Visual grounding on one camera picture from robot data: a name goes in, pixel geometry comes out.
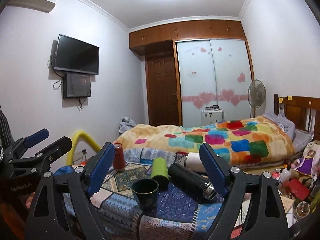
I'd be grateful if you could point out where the dark green cup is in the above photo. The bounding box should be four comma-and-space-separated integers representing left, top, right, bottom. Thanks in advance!
131, 178, 159, 210

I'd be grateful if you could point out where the left hand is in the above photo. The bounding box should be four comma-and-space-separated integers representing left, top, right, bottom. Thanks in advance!
25, 193, 34, 209

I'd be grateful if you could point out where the red bottle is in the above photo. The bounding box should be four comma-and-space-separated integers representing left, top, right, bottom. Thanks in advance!
113, 143, 126, 172

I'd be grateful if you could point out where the white bottle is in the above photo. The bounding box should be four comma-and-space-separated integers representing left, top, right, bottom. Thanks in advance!
185, 152, 206, 173

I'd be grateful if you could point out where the black thermos bottle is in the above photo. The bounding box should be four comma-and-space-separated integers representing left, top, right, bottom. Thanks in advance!
168, 163, 217, 203

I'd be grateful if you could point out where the yellow foam tube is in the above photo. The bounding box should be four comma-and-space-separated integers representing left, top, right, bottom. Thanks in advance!
66, 129, 101, 165

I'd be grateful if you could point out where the colourful patchwork blanket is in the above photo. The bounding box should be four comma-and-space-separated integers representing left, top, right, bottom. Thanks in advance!
116, 116, 295, 166

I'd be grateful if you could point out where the grey clothes pile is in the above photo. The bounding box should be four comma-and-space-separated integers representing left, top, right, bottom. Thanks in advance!
119, 117, 136, 135

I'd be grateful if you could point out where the white bedside cabinet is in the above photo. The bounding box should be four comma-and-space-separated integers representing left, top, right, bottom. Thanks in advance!
201, 105, 225, 126

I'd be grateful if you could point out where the lime green bottle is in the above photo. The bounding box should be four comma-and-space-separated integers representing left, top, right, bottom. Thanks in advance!
151, 157, 169, 191

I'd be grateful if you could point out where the blue patterned cloth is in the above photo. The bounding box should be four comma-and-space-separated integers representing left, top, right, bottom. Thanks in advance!
53, 147, 241, 240

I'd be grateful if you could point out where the brown wooden door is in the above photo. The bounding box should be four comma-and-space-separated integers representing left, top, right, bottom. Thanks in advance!
145, 52, 180, 126

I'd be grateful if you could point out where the standing electric fan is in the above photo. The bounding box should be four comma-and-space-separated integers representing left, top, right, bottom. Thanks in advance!
247, 80, 266, 117

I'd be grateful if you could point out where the grey pillow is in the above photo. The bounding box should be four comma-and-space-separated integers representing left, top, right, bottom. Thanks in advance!
263, 111, 313, 153

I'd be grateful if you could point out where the white sliding wardrobe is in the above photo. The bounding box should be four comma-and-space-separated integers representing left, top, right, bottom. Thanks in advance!
176, 39, 252, 128

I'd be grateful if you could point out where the wooden headboard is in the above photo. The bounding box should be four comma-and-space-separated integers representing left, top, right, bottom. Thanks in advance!
274, 94, 320, 140

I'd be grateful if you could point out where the wooden overhead cabinet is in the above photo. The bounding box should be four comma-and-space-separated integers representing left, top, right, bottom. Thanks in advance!
129, 20, 245, 55

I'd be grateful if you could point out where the small black wall monitor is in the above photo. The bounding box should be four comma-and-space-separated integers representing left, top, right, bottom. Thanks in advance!
62, 73, 91, 99

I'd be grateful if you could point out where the black wall television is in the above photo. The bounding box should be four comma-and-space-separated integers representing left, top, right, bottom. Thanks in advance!
53, 34, 100, 75

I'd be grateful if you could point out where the wall air conditioner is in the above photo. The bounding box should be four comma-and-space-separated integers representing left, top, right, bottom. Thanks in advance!
7, 0, 55, 13

